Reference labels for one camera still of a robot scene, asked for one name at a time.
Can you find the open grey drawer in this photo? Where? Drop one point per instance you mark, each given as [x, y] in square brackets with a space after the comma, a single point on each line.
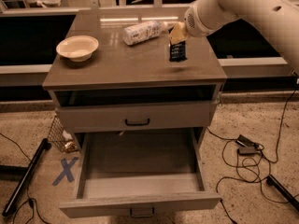
[139, 174]

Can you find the white paper bowl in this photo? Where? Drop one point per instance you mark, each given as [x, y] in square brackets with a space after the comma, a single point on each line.
[78, 48]

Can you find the clear plastic water bottle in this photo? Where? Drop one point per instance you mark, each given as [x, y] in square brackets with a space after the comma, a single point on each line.
[143, 31]

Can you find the wire mesh waste basket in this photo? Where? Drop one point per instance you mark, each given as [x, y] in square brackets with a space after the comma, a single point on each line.
[59, 137]

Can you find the black stand leg right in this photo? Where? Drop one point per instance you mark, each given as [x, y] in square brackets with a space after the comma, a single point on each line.
[271, 181]

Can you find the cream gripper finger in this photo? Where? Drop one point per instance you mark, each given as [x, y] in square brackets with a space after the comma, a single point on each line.
[178, 33]

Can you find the black stand leg left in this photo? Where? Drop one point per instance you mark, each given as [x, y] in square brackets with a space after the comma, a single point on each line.
[24, 175]

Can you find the blue tape cross mark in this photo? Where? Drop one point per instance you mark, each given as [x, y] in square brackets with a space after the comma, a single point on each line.
[66, 172]

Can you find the dark blueberry rxbar wrapper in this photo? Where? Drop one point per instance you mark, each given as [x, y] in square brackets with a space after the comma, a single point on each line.
[178, 52]

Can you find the closed grey upper drawer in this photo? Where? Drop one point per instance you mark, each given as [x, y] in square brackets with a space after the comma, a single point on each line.
[106, 118]

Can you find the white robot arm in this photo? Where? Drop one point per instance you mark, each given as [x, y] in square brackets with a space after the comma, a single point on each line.
[276, 20]

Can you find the black power adapter brick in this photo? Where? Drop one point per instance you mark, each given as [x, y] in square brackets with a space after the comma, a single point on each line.
[244, 141]

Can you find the black stand leg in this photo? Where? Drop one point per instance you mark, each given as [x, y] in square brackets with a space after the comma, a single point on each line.
[271, 181]
[24, 175]

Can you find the grey drawer cabinet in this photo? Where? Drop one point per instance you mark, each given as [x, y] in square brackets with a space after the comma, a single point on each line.
[118, 74]

